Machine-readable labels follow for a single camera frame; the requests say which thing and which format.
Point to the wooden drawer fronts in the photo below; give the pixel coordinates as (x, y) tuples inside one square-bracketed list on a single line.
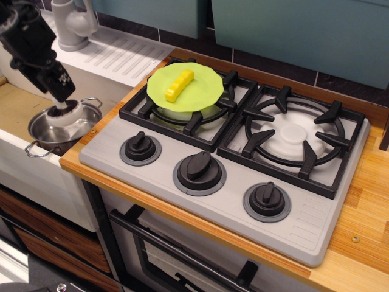
[(66, 246)]

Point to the white toy mushroom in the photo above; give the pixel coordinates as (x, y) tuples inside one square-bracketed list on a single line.
[(65, 113)]

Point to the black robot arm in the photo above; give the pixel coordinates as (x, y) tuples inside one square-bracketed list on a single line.
[(28, 39)]

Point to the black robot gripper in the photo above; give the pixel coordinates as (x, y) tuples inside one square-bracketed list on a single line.
[(28, 39)]

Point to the white right burner disc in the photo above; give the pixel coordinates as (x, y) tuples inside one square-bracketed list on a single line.
[(292, 129)]

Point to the black middle stove knob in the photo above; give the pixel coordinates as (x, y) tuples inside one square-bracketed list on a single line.
[(199, 175)]

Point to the black left burner grate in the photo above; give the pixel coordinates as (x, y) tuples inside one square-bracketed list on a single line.
[(203, 129)]

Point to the black stove knob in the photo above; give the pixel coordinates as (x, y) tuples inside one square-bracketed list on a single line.
[(140, 150), (199, 175), (267, 202)]

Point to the black right burner grate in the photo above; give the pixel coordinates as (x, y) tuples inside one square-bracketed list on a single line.
[(326, 176)]

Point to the toy oven door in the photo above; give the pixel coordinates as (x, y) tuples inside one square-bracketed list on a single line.
[(175, 269)]

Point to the grey toy faucet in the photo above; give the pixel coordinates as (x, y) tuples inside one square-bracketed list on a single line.
[(73, 27)]

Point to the lime green plate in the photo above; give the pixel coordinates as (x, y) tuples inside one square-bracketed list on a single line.
[(201, 92)]

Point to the black burner grate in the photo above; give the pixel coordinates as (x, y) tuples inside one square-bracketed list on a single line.
[(326, 176), (203, 129)]

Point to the stainless steel pot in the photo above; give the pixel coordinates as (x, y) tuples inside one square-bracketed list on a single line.
[(49, 138)]

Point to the black left stove knob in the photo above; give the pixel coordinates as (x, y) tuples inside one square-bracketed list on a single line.
[(140, 150)]

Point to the grey toy stove top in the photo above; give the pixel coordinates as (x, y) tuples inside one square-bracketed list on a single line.
[(303, 235)]

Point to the black right stove knob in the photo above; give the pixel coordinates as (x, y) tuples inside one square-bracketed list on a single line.
[(267, 202)]

